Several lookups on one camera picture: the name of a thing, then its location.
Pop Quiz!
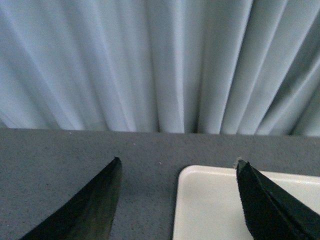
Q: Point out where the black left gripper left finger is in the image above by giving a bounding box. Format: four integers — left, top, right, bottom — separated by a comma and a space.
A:
22, 157, 122, 240

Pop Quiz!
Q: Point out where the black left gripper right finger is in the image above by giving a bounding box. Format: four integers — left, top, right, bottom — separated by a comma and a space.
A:
235, 159, 320, 240

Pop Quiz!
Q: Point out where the beige rectangular plastic tray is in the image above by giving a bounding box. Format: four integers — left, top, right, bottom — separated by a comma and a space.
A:
171, 164, 320, 240

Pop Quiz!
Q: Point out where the pale grey-green curtain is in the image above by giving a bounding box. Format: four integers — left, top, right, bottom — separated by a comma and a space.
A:
0, 0, 320, 136

